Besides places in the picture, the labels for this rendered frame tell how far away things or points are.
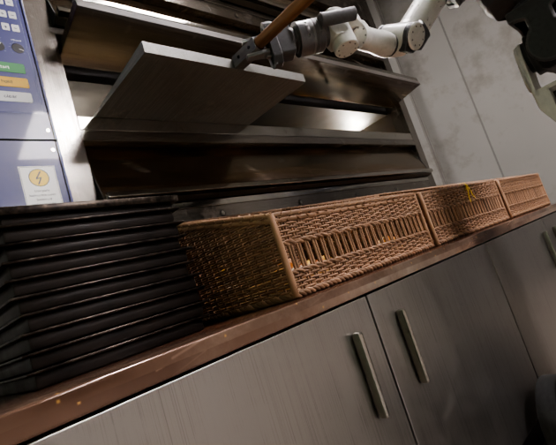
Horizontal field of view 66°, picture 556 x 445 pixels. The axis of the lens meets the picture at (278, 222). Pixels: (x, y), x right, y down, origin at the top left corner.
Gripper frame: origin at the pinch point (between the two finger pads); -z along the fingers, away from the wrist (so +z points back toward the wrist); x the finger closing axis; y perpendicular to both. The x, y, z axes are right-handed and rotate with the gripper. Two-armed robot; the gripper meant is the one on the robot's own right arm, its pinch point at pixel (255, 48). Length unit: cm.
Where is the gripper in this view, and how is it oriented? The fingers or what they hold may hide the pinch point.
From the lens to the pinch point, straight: 117.6
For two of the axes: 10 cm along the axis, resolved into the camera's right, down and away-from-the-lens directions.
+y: -1.5, 1.9, 9.7
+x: 3.1, 9.4, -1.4
